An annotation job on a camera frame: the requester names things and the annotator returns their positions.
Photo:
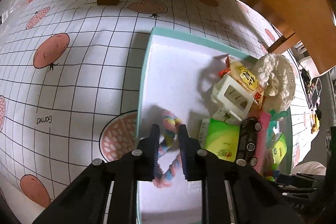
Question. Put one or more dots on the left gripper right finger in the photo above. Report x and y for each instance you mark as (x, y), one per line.
(194, 159)

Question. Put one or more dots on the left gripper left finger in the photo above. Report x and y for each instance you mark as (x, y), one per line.
(147, 161)

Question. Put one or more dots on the green tissue pack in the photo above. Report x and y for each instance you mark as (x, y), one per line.
(278, 147)
(220, 138)

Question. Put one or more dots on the colourful bead toy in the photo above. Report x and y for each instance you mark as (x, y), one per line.
(271, 173)

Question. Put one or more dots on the black toy car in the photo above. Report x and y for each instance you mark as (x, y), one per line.
(247, 144)

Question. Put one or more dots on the pink hair roller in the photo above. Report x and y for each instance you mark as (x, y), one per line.
(264, 119)

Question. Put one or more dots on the green plastic figure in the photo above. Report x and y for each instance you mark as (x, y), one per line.
(275, 118)

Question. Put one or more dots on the yellow snack packet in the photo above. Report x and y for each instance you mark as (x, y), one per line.
(245, 78)

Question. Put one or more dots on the cream lace cloth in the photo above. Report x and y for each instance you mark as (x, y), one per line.
(276, 76)

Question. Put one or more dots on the white teal-rimmed tray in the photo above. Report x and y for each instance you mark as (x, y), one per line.
(178, 73)

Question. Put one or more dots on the smartphone on stand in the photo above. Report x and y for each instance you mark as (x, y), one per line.
(314, 92)

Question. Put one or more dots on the fruit pattern tablecloth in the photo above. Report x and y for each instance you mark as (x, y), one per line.
(70, 73)

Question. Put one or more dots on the clear plastic bag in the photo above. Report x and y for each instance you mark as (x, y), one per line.
(9, 14)

